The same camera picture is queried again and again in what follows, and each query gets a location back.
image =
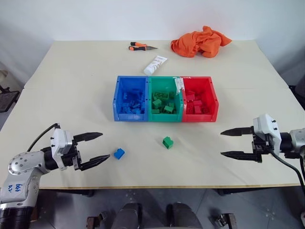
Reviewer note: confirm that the dark chair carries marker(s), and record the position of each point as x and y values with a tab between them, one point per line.
299	91

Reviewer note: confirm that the brown table foot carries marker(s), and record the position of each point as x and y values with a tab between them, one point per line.
95	220
224	220

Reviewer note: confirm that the red plastic bin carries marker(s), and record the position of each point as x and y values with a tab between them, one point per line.
213	100

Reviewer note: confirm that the long green toy block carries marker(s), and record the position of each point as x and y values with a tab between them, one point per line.
161	96

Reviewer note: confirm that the blue plastic bin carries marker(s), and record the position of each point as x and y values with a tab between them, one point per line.
116	105

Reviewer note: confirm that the green plastic bin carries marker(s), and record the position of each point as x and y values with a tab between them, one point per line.
164	117

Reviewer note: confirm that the white squeeze tube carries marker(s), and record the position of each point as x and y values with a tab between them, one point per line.
155	65

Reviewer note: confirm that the red toy block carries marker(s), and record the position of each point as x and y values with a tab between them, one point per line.
190	96
198	109
189	108

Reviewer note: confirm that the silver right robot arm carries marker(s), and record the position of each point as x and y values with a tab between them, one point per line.
294	140

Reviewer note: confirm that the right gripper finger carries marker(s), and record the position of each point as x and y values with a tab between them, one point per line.
238	132
240	155

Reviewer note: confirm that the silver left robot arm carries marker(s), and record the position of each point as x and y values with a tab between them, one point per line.
21	164

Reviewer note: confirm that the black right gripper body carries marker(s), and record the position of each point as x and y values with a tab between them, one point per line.
261	146

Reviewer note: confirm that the crumpled orange cloth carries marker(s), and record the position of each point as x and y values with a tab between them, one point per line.
197	43

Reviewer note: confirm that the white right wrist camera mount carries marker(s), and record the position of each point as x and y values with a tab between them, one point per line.
264	124

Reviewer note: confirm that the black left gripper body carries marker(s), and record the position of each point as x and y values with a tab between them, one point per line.
71	158

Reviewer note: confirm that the white torn bin label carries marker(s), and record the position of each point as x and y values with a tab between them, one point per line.
178	86

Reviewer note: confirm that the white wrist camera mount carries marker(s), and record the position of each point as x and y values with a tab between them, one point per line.
58	140
264	124

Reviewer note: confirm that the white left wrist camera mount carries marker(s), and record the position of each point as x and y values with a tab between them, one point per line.
58	140

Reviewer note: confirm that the black table frame bar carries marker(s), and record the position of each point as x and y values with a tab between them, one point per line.
238	191

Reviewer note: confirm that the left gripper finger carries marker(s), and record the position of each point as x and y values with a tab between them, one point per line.
95	161
88	136

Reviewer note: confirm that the blue toy block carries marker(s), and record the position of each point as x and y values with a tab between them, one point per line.
125	109
119	153

